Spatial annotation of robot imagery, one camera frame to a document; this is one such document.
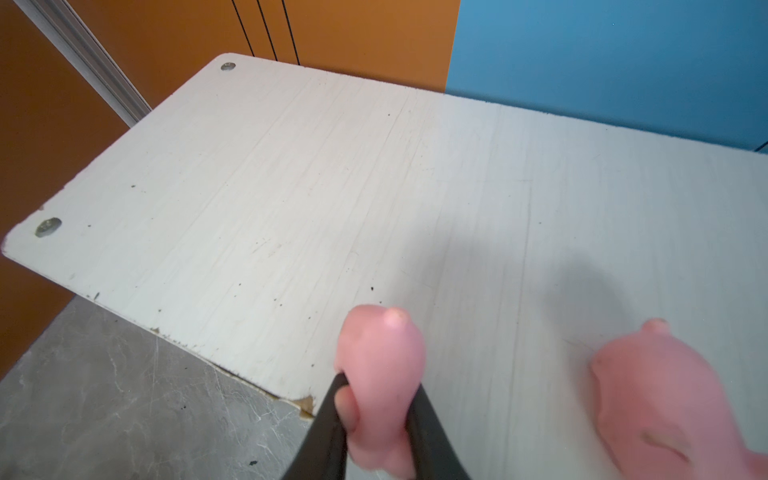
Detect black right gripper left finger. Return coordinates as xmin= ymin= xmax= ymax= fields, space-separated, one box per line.
xmin=282 ymin=373 xmax=348 ymax=480

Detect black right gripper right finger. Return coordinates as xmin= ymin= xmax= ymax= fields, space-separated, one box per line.
xmin=406 ymin=385 xmax=470 ymax=480

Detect pink pig toy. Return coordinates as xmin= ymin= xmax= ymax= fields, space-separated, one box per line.
xmin=590 ymin=318 xmax=767 ymax=479
xmin=334 ymin=305 xmax=426 ymax=479

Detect white two-tier shelf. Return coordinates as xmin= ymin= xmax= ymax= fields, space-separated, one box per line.
xmin=2 ymin=54 xmax=767 ymax=479

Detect aluminium corner post left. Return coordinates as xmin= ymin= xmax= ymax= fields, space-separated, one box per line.
xmin=15 ymin=0 xmax=152 ymax=127

